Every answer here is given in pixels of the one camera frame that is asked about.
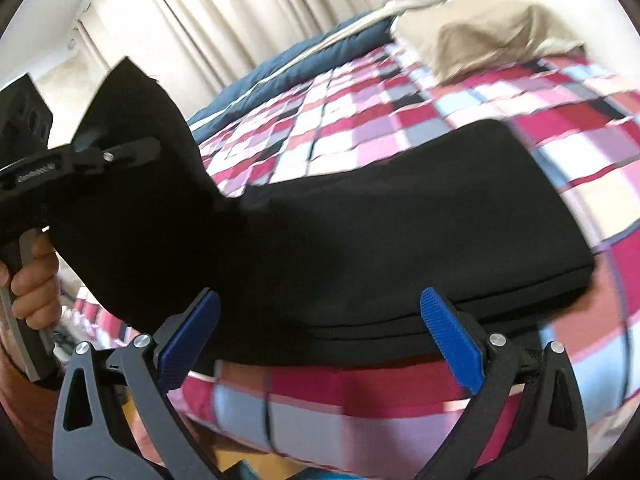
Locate beige curtain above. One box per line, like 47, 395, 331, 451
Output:
75, 0, 441, 108

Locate checkered pink red blanket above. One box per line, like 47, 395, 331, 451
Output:
60, 42, 640, 480

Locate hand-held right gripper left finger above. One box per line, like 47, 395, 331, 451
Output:
52, 287, 223, 480

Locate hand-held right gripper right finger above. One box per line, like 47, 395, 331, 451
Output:
415, 287, 588, 480

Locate person's left forearm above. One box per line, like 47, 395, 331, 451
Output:
0, 350, 61, 466

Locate beige pillow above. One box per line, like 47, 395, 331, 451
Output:
390, 0, 586, 85

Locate person's left hand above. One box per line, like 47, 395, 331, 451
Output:
0, 235, 62, 331

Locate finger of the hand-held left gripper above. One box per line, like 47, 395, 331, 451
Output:
72, 136, 162, 172

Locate blue and beige quilt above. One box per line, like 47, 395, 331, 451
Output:
187, 2, 401, 143

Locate black pants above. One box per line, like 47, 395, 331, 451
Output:
47, 57, 596, 368

